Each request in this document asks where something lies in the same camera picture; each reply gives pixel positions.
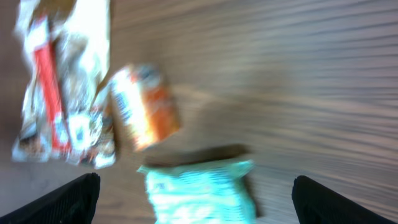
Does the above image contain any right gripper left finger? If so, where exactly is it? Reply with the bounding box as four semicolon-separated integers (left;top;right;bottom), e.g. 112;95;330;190
1;173;101;224

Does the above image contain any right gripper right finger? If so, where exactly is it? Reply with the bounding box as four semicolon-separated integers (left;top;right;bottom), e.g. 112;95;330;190
292;175;395;224

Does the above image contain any teal wet wipes pack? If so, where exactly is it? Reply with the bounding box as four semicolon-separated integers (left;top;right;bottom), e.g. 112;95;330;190
138;159;256;224

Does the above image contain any orange small box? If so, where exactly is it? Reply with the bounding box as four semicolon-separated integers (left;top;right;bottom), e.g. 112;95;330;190
109;65;181;151

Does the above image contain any red snack bar packet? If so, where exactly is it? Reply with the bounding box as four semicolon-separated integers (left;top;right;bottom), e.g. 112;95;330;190
26;15;74;155

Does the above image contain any beige snack bag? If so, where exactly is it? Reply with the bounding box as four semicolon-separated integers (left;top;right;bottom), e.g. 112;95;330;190
12;0;116;169

